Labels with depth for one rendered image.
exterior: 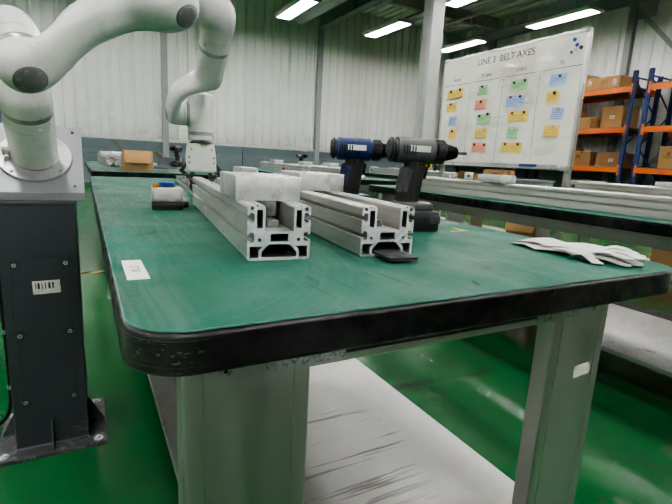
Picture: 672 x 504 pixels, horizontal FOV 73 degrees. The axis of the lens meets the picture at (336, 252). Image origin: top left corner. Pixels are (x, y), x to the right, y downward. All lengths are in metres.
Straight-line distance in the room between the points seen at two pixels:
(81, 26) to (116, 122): 11.20
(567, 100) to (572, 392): 3.11
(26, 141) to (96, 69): 11.15
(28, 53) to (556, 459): 1.42
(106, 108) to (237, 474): 12.07
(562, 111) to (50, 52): 3.38
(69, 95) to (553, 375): 12.12
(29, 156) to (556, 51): 3.53
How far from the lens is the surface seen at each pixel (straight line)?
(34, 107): 1.45
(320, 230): 0.93
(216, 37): 1.47
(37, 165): 1.59
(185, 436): 0.59
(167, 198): 1.32
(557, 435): 1.05
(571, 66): 3.98
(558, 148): 3.92
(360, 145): 1.25
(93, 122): 12.50
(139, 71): 12.68
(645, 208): 2.17
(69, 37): 1.34
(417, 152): 1.10
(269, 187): 0.77
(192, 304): 0.51
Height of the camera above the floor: 0.94
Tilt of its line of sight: 11 degrees down
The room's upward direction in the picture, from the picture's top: 3 degrees clockwise
